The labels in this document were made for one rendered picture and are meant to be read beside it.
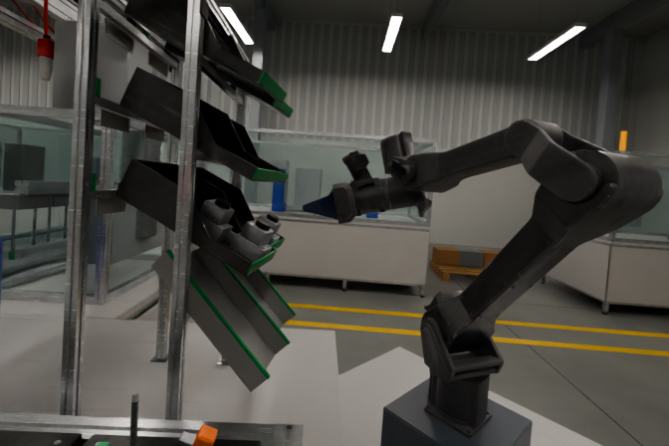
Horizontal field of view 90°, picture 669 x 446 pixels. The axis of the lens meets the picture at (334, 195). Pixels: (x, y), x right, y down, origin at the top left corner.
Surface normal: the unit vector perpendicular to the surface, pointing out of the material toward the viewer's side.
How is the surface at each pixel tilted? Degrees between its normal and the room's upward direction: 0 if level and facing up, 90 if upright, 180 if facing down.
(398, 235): 90
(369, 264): 90
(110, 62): 90
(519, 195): 90
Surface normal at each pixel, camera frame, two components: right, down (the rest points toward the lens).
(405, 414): 0.07, -1.00
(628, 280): -0.04, 0.03
